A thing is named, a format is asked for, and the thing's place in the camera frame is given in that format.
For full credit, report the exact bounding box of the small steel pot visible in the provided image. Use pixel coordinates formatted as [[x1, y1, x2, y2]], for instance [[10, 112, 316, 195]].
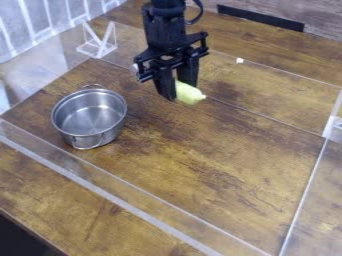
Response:
[[50, 84, 128, 150]]

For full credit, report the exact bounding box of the green handled metal spoon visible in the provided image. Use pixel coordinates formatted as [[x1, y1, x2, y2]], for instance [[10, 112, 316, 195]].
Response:
[[129, 62, 208, 107]]

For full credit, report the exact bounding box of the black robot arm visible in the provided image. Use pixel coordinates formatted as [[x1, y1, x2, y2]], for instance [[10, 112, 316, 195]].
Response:
[[133, 0, 208, 101]]

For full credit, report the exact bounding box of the clear acrylic triangle bracket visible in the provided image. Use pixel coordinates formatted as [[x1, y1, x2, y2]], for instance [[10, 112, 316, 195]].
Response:
[[76, 22, 117, 59]]

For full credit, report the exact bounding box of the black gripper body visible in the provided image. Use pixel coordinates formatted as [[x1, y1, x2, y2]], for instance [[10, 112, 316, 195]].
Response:
[[133, 32, 208, 72]]

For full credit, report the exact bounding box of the black bar on table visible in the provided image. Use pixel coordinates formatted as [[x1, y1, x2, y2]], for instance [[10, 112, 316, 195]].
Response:
[[216, 4, 304, 32]]

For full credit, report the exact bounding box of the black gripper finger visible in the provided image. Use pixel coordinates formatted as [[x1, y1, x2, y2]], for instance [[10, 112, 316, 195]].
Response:
[[176, 57, 199, 87], [153, 66, 176, 101]]

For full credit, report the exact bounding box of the clear acrylic enclosure panel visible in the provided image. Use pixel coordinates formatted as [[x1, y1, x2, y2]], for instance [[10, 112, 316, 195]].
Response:
[[0, 119, 271, 256]]

